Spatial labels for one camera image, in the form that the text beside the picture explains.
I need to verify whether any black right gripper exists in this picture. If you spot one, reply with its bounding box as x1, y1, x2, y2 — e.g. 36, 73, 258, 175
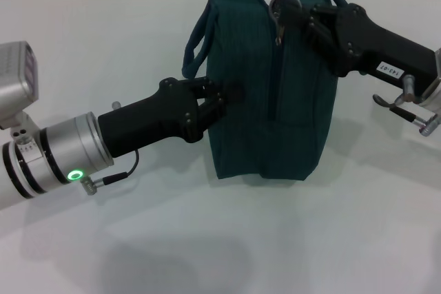
280, 0, 441, 98

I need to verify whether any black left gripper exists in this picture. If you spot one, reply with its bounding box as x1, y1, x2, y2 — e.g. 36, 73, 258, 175
97, 78, 246, 159

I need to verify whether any dark teal insulated lunch bag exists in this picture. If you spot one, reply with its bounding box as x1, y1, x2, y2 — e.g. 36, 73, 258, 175
182, 0, 341, 182

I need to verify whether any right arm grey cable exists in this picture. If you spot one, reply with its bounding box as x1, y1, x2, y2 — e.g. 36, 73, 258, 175
373, 74, 441, 139

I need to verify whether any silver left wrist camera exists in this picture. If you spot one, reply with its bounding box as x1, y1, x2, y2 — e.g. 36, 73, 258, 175
0, 41, 41, 136

